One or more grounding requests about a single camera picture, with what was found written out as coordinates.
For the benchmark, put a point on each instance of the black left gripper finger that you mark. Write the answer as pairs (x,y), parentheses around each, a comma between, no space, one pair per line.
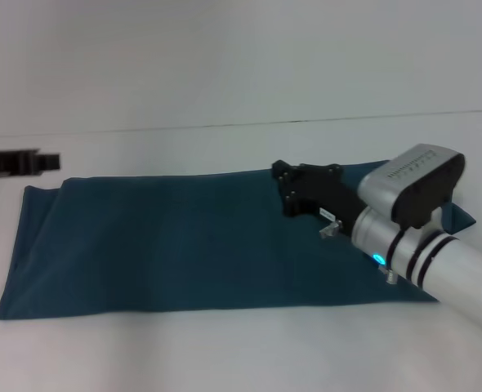
(16,163)

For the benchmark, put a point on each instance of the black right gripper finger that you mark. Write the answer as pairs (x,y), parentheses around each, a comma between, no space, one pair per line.
(292,200)
(286,170)

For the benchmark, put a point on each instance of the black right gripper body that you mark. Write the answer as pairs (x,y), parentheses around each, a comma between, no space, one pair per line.
(331,196)

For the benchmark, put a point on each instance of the teal FREE print t-shirt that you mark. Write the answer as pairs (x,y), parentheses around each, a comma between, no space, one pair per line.
(184,245)

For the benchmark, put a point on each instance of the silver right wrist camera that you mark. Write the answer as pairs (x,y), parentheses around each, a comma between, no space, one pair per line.
(416,183)

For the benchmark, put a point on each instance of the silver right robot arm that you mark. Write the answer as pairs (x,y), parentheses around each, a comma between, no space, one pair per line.
(437,261)

